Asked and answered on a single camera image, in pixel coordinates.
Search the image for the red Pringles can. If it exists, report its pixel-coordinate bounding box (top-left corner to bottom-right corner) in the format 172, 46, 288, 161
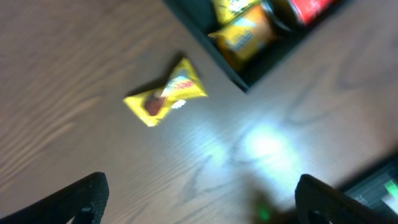
290, 0, 334, 25

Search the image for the yellow biscuit packet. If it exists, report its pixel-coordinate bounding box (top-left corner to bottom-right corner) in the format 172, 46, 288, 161
209, 4, 277, 71

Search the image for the yellow chocolate snack packet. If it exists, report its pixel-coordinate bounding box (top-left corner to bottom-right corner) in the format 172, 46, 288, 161
123, 57, 208, 127

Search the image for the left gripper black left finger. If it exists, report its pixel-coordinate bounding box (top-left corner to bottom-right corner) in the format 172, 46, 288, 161
1, 172, 109, 224

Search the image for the dark green box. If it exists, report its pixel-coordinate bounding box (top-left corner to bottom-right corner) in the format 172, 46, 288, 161
165, 0, 344, 91

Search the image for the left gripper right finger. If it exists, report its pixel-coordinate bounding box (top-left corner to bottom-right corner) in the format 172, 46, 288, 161
295, 174, 397, 224

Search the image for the green snack packet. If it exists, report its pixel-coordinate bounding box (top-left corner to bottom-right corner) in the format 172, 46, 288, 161
211, 0, 261, 25

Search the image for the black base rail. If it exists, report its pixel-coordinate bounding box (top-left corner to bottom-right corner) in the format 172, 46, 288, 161
340, 159, 397, 222

